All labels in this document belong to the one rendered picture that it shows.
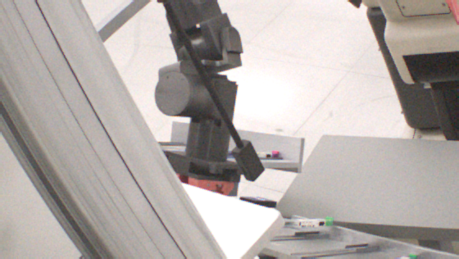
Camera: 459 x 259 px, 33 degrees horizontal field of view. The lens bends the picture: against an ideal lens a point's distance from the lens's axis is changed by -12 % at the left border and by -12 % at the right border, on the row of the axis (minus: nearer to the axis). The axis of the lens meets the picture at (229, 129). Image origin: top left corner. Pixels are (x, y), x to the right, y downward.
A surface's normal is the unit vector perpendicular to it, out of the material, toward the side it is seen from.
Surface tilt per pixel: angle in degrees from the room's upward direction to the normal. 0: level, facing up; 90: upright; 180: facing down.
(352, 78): 0
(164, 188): 90
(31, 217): 90
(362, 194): 0
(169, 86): 47
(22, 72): 90
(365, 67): 0
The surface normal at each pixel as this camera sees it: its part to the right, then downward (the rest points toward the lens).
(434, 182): -0.40, -0.75
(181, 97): -0.54, -0.04
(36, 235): 0.68, 0.15
